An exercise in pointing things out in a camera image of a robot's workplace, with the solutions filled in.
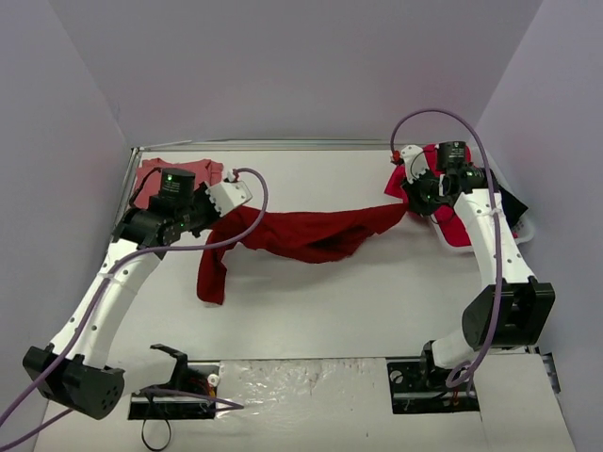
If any dark red t-shirt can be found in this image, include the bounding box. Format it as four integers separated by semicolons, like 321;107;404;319
196;203;408;305

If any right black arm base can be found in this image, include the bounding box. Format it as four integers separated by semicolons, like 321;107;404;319
386;346;480;415

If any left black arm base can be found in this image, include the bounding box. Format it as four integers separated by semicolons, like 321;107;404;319
127;344;220;421

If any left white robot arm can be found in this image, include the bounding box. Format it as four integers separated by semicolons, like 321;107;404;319
23;168;252;420

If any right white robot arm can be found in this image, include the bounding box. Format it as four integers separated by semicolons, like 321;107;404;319
399;141;556;389

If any bright pink t-shirt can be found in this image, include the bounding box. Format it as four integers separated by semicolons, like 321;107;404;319
384;144;469;248

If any folded salmon pink t-shirt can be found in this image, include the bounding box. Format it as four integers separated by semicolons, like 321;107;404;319
128;158;224;209

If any black garment in basket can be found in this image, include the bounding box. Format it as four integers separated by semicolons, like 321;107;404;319
499;186;529;228

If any white plastic laundry basket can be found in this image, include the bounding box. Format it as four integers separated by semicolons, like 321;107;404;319
430;153;535;254

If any white foreground cover board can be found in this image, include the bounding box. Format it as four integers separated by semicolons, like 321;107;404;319
36;354;574;451

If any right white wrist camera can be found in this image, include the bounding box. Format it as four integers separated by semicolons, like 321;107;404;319
391;144;434;184

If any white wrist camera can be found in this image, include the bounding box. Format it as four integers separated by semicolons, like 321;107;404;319
391;144;434;184
205;170;253;218

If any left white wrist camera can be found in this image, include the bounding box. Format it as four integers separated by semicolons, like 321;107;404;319
205;170;253;218

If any thin black cable loop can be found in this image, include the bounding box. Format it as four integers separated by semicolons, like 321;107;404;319
140;385;172;450

